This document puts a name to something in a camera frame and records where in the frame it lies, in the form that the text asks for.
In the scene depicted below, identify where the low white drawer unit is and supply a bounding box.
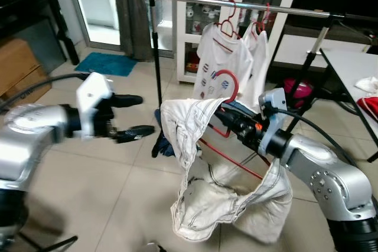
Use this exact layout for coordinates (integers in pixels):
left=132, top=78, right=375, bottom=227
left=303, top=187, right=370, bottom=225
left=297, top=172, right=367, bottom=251
left=275, top=31, right=378, bottom=70

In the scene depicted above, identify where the cardboard box printed C/NO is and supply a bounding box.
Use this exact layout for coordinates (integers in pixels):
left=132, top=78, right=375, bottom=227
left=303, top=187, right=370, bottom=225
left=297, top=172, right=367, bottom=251
left=3, top=66, right=53, bottom=106

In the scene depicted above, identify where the red wire clothes hanger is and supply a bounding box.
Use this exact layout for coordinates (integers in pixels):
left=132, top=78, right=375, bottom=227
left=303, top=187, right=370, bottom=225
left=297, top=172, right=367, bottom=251
left=198, top=68, right=266, bottom=182

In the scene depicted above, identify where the pink appliance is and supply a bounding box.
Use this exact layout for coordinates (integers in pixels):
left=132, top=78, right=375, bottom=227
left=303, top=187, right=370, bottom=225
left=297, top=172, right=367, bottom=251
left=282, top=77, right=314, bottom=106

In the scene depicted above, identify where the white shorts dark stitching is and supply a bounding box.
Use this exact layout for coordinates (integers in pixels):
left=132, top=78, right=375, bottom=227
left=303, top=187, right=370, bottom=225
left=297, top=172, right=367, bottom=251
left=159, top=97, right=294, bottom=245

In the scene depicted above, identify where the plain brown cardboard box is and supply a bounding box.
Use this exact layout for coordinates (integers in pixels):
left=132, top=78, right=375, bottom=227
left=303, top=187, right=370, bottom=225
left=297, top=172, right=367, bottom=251
left=0, top=38, right=43, bottom=96

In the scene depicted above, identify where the grey curtain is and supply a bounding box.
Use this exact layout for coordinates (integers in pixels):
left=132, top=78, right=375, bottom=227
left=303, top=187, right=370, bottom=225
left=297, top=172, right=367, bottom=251
left=113, top=0, right=155, bottom=62

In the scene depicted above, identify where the white cloth garment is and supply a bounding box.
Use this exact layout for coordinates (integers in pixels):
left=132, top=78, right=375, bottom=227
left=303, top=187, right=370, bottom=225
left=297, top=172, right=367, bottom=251
left=354, top=77, right=378, bottom=94

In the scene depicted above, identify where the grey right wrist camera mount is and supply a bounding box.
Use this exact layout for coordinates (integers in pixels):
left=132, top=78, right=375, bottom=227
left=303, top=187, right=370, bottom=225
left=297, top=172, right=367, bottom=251
left=257, top=87, right=291, bottom=153

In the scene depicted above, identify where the black desk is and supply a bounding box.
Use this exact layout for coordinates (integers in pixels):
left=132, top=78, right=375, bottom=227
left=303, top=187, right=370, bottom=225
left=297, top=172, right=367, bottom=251
left=0, top=0, right=80, bottom=67

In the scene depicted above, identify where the red shorts white stripe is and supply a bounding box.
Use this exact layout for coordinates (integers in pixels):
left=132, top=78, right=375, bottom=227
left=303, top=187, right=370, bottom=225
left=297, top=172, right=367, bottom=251
left=356, top=96, right=378, bottom=118

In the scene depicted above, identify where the white table black frame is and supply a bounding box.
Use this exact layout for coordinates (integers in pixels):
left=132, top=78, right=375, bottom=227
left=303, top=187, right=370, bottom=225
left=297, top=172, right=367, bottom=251
left=319, top=45, right=378, bottom=164

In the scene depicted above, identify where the blue floor mat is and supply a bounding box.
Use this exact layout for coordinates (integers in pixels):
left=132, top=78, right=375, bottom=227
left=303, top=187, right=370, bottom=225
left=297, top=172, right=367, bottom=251
left=75, top=51, right=138, bottom=77

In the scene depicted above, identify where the white printed t-shirt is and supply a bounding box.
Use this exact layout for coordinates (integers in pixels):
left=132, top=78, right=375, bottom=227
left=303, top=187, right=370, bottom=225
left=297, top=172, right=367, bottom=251
left=192, top=23, right=255, bottom=108

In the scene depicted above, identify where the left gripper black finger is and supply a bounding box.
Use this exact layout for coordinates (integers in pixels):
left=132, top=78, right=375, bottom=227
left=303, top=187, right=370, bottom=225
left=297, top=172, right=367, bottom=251
left=116, top=125, right=156, bottom=145
left=110, top=94, right=144, bottom=109

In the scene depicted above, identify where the white framed glass door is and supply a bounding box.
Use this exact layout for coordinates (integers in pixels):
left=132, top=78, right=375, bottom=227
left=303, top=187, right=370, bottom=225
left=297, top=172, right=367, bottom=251
left=62, top=0, right=178, bottom=52

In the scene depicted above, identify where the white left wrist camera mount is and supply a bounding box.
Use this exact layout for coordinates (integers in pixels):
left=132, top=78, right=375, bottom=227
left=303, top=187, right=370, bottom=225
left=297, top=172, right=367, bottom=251
left=76, top=72, right=114, bottom=139

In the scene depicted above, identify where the white glass-door cabinet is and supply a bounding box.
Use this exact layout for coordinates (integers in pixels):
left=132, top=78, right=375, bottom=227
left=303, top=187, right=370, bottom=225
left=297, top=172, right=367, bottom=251
left=175, top=0, right=300, bottom=84

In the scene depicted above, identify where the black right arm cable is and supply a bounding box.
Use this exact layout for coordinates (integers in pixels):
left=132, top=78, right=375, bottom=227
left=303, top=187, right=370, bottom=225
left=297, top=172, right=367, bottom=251
left=275, top=107, right=355, bottom=164

